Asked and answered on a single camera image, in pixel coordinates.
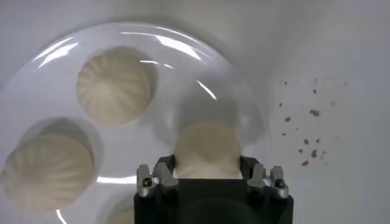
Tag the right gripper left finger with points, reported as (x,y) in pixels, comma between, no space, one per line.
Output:
(164,170)

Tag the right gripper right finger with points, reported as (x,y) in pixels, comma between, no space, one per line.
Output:
(259,176)

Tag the white steamed baozi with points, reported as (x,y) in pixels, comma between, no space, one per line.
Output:
(114,88)
(208,146)
(122,218)
(48,173)

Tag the round white plate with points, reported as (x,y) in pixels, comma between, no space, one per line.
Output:
(182,91)

